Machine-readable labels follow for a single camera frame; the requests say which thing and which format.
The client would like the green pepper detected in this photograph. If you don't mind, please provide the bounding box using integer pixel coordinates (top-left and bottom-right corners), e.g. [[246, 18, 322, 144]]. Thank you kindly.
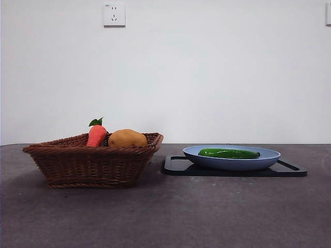
[[198, 148, 261, 160]]

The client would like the blue round plate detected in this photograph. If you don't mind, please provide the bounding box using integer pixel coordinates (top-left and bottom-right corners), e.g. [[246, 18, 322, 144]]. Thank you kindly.
[[183, 145, 282, 172]]

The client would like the yellow-brown potato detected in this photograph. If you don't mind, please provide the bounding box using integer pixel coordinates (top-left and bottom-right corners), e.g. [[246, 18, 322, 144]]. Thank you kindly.
[[108, 129, 148, 148]]

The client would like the black rectangular tray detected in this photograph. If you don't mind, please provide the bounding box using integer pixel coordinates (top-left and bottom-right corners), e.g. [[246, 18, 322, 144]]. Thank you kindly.
[[161, 155, 308, 178]]

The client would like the orange toy carrot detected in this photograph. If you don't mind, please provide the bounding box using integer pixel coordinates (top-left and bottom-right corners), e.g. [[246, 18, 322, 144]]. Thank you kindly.
[[86, 117, 109, 147]]

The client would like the brown wicker basket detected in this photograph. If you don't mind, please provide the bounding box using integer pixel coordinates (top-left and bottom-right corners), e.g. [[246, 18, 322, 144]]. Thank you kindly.
[[22, 132, 164, 189]]

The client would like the white wall socket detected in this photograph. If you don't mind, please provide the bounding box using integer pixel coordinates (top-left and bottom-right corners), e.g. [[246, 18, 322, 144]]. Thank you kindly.
[[103, 2, 127, 28]]

